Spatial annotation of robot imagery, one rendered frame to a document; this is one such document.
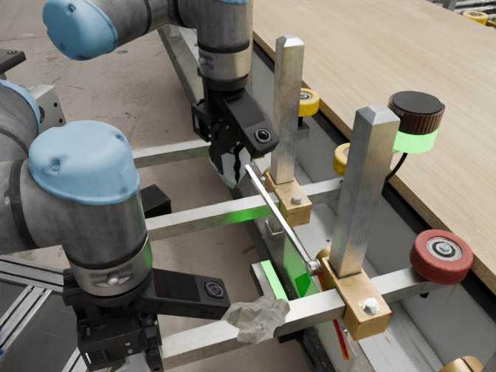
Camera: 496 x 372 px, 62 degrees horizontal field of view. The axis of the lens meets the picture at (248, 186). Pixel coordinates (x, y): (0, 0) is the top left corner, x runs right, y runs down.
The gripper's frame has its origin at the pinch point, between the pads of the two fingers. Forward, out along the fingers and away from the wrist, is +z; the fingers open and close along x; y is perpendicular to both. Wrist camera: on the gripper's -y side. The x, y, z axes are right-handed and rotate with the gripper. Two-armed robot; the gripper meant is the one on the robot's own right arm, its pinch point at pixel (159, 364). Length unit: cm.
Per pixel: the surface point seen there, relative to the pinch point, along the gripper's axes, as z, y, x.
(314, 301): -4.1, -22.0, -0.4
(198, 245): 82, -21, -95
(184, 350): -3.8, -3.3, 1.3
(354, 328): -2.9, -25.9, 4.4
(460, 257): -8.9, -42.8, 1.9
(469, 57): -9, -96, -58
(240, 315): -5.1, -11.3, -0.6
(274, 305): -4.7, -16.2, -1.0
